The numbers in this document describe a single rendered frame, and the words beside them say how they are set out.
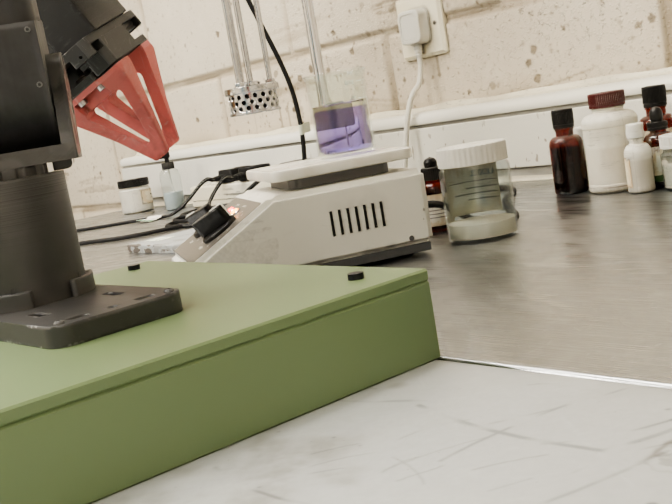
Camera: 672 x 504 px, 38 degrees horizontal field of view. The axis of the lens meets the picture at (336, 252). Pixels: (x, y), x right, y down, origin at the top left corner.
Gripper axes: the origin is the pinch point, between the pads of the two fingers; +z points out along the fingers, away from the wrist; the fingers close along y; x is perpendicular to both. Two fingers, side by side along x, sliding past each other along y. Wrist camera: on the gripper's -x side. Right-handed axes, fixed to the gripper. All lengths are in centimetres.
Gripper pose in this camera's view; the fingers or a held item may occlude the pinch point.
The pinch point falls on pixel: (161, 141)
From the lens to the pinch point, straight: 76.6
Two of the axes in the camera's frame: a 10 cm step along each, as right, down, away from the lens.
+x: -7.6, 5.2, 3.9
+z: 6.3, 7.4, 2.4
